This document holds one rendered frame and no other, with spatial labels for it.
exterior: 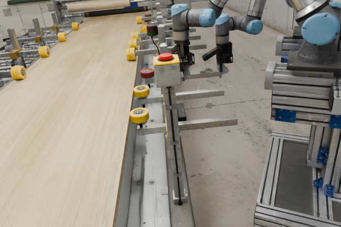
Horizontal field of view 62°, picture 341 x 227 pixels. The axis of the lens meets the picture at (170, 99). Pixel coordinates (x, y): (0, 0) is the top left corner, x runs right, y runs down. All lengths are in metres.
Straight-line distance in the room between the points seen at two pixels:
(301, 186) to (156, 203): 1.00
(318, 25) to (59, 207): 0.98
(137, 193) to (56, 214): 0.47
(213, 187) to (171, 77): 1.44
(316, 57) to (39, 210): 1.10
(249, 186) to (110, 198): 1.45
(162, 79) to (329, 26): 0.61
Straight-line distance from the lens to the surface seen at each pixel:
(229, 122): 1.24
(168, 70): 0.76
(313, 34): 1.12
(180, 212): 1.02
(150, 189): 1.23
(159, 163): 1.35
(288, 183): 1.89
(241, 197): 2.06
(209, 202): 2.02
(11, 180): 1.02
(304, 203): 1.80
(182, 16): 1.26
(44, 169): 1.01
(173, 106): 0.82
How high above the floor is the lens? 1.46
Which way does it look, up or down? 26 degrees down
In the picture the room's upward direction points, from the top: 6 degrees counter-clockwise
